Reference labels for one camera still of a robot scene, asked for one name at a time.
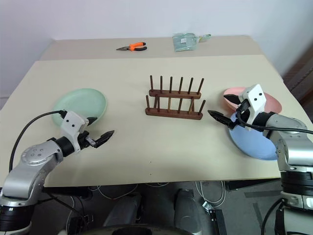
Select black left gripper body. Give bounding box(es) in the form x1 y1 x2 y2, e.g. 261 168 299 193
77 131 97 150

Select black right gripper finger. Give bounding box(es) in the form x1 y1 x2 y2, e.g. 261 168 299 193
224 94 243 106
207 110 237 129

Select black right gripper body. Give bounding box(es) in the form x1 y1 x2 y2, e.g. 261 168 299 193
230 99 251 130

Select wooden dish rack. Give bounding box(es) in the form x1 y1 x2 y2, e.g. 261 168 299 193
144 74 206 121

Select green plate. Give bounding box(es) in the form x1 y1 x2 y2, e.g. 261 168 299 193
51 88 108 128

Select red plate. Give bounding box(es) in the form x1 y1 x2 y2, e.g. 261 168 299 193
223 86 283 115

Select blue plate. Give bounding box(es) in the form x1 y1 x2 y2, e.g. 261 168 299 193
228 111 280 161

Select grey rounded shape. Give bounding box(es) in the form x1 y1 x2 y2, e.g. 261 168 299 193
103 192 143 229
174 188 204 235

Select clear green plastic bag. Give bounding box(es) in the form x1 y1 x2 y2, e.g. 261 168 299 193
172 32 212 52

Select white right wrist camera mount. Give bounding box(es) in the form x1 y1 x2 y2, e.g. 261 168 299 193
238 84 268 126

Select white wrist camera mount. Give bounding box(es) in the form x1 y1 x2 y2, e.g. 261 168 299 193
238 84 268 126
60 111 90 154

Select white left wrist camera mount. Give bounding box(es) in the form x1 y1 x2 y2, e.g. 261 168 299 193
60 111 90 154

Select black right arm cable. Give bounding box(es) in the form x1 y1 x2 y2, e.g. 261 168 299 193
235 104 313 135

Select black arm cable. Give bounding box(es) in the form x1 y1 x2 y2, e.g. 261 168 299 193
8 110 68 172
235 104 313 135

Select white cable under table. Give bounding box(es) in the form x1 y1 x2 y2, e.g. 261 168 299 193
89 183 139 199
195 180 226 207

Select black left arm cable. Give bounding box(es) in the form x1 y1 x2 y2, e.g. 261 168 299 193
8 110 68 172

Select orange handled pliers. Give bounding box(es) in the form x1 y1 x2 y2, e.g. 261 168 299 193
115 42 148 52

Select black metal bracket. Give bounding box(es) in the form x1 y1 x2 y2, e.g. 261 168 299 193
209 208 226 235

